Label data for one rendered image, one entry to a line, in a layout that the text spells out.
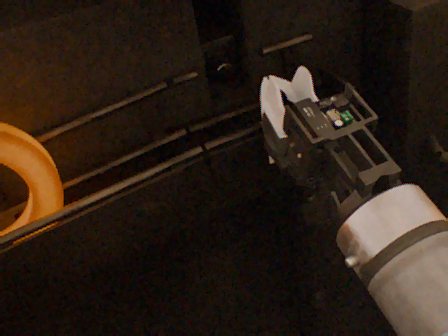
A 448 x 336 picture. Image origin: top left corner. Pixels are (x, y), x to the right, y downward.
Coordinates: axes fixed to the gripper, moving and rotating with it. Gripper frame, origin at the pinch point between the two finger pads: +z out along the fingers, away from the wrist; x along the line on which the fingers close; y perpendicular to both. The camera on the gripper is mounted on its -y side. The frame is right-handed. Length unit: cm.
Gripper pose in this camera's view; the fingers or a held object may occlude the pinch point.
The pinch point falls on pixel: (272, 89)
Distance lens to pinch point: 64.6
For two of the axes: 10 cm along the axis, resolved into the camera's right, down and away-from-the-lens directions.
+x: -9.1, 3.4, -2.4
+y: -0.3, -6.1, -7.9
